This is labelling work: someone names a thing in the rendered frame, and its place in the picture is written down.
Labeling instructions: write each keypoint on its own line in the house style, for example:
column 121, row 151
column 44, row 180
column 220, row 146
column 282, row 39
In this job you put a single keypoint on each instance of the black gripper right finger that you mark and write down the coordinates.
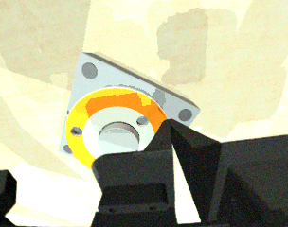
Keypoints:
column 204, row 162

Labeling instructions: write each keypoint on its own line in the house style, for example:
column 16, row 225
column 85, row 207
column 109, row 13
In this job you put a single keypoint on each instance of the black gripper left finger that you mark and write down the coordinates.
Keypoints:
column 153, row 164

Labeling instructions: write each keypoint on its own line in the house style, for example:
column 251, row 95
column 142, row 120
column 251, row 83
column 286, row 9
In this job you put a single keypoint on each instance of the orange round plate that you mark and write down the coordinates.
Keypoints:
column 106, row 105

